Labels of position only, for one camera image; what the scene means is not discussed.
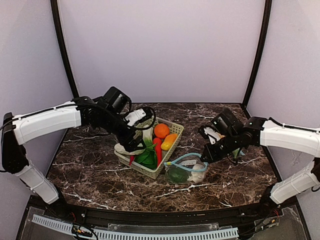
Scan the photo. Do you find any spare clear zip bag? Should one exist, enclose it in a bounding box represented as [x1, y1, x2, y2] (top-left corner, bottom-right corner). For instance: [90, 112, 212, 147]
[164, 152, 209, 185]

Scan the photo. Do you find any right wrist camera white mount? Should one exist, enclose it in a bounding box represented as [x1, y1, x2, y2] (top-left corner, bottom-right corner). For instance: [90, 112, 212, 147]
[198, 125, 225, 145]

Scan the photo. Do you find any right black frame post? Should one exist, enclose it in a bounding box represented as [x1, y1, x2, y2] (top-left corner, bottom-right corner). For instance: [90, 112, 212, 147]
[241, 0, 273, 109]

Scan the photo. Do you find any black front rail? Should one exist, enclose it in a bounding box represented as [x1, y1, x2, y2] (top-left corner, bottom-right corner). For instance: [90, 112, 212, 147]
[44, 199, 298, 227]

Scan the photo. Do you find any dark green toy vegetable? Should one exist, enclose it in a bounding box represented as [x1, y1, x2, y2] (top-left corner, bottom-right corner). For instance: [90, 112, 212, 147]
[166, 167, 189, 184]

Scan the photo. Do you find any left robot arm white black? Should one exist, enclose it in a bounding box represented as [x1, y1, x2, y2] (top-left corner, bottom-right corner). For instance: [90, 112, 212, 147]
[0, 86, 154, 205]

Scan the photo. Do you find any green white bok choy toy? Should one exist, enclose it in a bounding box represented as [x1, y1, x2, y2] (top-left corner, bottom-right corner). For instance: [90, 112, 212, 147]
[134, 127, 158, 170]

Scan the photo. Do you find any black frame post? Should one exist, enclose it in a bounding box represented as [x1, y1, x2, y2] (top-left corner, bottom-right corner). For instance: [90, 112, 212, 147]
[241, 0, 273, 109]
[50, 0, 80, 98]

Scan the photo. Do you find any beige perforated plastic basket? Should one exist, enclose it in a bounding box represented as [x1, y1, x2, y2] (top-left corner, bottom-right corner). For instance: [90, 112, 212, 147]
[114, 117, 184, 179]

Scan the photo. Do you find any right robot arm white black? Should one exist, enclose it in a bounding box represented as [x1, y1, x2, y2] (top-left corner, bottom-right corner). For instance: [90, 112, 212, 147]
[198, 108, 320, 205]

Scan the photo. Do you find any red chili pepper toy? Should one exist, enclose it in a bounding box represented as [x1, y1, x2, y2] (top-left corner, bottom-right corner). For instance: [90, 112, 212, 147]
[129, 138, 162, 167]

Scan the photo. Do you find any yellow orange mango toy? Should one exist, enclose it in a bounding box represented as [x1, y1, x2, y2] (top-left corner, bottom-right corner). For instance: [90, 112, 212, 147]
[160, 133, 178, 151]

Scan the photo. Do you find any white toy garlic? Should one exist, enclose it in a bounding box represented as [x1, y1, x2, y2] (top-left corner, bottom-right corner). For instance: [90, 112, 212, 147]
[187, 163, 206, 184]

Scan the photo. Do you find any orange toy fruit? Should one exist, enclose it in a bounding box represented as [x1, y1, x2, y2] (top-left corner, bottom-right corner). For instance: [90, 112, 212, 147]
[153, 123, 170, 139]

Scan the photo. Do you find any left black frame post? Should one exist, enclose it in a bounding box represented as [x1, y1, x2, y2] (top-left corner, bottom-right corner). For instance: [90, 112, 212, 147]
[50, 0, 80, 98]

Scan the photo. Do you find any white slotted cable duct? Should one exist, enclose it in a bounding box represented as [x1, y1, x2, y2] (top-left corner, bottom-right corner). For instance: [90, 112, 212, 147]
[32, 214, 239, 240]

